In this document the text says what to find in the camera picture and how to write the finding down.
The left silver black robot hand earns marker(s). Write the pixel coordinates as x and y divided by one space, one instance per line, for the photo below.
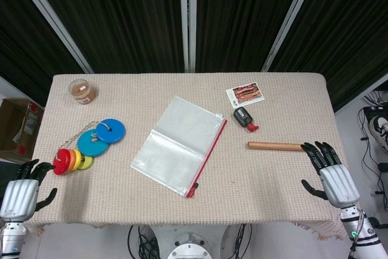
19 193

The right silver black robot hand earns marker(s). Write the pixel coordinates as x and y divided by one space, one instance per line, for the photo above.
338 181

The white mesh pouch red zipper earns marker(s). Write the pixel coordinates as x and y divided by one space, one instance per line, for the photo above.
179 146

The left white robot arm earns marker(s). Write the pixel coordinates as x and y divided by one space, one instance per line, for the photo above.
10 237

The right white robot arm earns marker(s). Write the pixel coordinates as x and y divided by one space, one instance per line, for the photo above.
368 237

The red wooden disc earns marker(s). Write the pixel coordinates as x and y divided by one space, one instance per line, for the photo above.
61 163

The orange wooden disc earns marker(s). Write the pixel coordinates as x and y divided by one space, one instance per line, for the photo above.
72 160

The white black sneaker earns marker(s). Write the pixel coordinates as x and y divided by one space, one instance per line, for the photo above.
379 131

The brown cardboard box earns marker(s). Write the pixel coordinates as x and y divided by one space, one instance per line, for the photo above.
15 128

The yellow wooden disc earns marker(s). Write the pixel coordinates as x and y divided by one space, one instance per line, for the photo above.
78 159

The wooden round stick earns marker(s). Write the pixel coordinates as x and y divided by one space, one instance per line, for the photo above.
272 146

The yellow-green wooden disc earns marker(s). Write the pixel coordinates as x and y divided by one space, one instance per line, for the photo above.
88 164

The large teal wooden disc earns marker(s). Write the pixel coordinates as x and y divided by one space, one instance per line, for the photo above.
91 146

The beige waffle tablecloth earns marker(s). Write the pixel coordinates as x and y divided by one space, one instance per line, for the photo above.
242 180

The blue wooden disc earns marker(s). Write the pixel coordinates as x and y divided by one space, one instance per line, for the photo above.
115 133

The black bottle with red cap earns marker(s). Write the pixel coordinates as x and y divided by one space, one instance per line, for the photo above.
242 116

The glass jar with brown powder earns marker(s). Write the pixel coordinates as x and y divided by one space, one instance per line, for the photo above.
82 92

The photo postcard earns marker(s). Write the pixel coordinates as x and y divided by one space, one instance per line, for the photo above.
246 93

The black curtain panel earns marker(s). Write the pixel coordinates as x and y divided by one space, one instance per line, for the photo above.
348 28
242 16
121 16
18 43

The white robot torso base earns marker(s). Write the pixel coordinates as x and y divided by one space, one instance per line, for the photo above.
188 250

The grey metal frame post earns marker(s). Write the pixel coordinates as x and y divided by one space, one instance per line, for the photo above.
188 19
291 19
54 19

